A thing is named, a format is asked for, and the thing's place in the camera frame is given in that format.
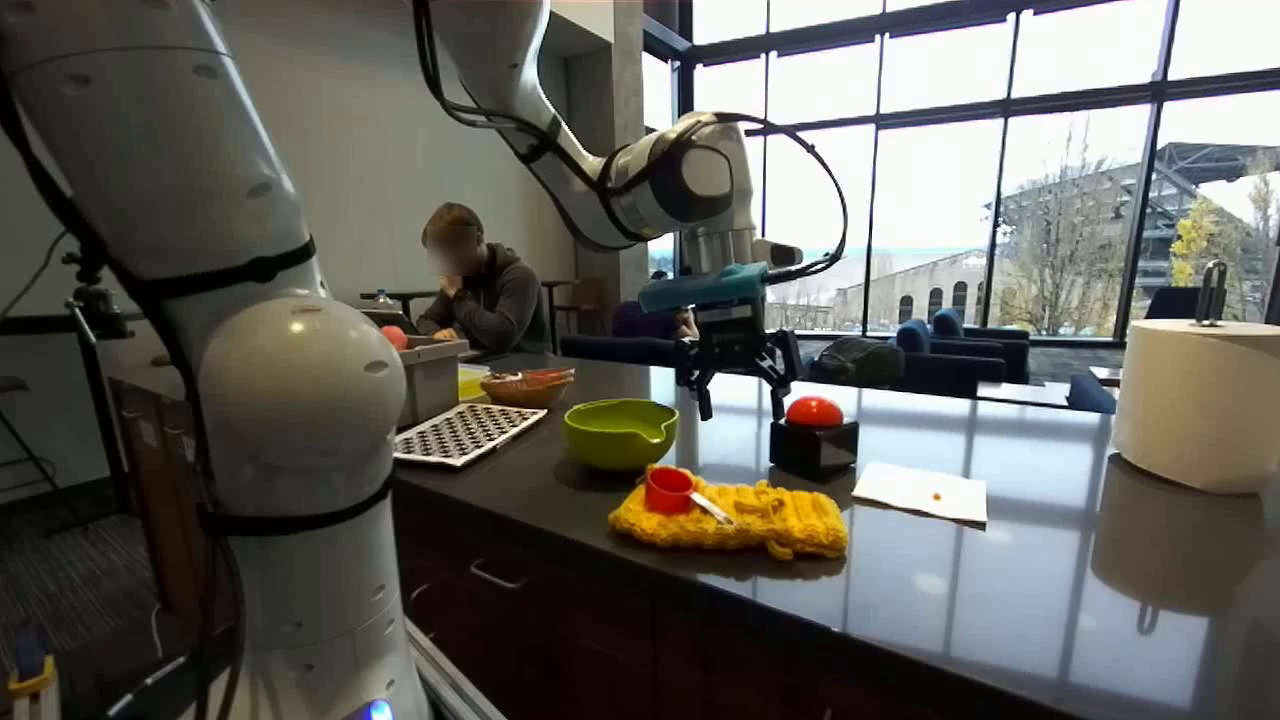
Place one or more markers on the dark blue sofa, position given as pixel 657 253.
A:
pixel 943 356

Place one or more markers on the white paper sheet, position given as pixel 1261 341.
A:
pixel 925 492

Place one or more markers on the white paper towel roll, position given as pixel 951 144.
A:
pixel 1202 400

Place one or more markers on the red measuring spoon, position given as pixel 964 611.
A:
pixel 675 488

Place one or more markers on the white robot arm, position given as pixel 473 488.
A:
pixel 147 144

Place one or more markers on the grey plastic bin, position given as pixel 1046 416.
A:
pixel 430 383

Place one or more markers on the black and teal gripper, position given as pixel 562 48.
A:
pixel 723 329

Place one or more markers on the yellow knitted cloth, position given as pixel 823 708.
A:
pixel 761 518

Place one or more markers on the camera on tripod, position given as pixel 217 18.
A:
pixel 94 323

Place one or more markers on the checkered calibration board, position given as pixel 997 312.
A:
pixel 465 433

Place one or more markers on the green bowl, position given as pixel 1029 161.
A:
pixel 621 433

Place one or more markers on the red button black box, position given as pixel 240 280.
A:
pixel 815 436

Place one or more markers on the seated person grey hoodie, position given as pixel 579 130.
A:
pixel 489 298

